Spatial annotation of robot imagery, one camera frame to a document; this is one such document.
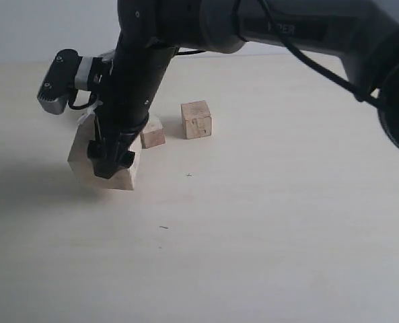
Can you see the largest wooden cube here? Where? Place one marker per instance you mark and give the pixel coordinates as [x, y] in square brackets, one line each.
[82, 167]

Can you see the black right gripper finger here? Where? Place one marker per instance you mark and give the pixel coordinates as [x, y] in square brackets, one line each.
[95, 149]
[118, 155]

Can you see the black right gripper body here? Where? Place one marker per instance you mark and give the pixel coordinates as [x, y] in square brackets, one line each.
[134, 80]

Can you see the smallest wooden cube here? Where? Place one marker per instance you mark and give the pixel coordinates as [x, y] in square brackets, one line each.
[153, 134]

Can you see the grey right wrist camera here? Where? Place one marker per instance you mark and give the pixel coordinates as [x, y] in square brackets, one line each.
[68, 74]

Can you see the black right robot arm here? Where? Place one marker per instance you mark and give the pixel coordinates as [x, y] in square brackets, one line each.
[354, 44]

